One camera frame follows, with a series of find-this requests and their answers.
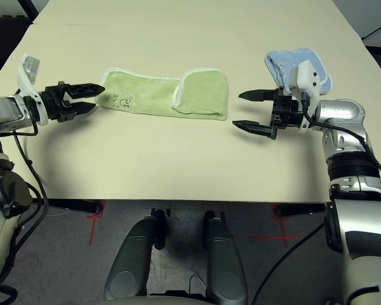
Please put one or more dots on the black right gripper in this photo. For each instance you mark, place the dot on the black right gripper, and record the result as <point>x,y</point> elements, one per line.
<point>287,111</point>

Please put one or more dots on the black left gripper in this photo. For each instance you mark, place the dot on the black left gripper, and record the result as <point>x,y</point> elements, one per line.
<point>52,103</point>

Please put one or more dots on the green swan towel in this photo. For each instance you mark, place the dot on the green swan towel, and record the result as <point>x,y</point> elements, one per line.
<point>158,95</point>

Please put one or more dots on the folded blue towel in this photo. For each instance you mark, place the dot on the folded blue towel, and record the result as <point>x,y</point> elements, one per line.
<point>285,62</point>

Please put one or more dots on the black foam floor mat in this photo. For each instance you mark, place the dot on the black foam floor mat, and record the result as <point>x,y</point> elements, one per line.
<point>3,41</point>

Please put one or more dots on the black table foot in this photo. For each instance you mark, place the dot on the black table foot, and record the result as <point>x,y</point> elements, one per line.
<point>79,206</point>

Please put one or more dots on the red floor tape cross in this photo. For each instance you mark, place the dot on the red floor tape cross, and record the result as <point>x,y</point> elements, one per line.
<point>91,232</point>
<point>284,236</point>

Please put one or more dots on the thin black stand bar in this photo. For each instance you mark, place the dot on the thin black stand bar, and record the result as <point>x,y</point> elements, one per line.
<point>378,30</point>

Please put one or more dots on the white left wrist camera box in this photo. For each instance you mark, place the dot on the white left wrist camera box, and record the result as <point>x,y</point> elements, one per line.
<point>27,76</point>

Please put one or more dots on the black metal frame bar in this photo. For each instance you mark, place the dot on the black metal frame bar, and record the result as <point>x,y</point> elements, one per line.
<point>30,9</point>

